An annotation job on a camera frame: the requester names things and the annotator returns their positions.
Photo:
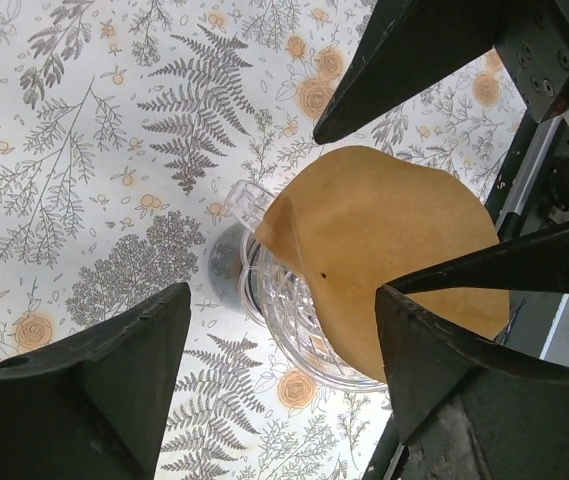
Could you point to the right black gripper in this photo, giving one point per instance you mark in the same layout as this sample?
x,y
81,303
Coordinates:
x,y
408,45

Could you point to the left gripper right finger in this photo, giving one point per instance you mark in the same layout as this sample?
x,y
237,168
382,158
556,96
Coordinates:
x,y
466,407

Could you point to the brown paper coffee filter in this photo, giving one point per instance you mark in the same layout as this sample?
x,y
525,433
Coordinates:
x,y
357,218

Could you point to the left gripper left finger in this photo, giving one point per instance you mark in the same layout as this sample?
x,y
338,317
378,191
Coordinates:
x,y
95,404

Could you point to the glass coffee carafe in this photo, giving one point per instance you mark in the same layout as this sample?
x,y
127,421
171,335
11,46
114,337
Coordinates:
x,y
231,269

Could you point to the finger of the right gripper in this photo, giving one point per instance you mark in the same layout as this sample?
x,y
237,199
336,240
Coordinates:
x,y
535,262

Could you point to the clear glass dripper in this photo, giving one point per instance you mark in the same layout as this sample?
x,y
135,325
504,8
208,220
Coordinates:
x,y
277,299

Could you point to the floral tablecloth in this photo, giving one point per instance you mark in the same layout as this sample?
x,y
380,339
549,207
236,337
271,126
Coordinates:
x,y
123,125

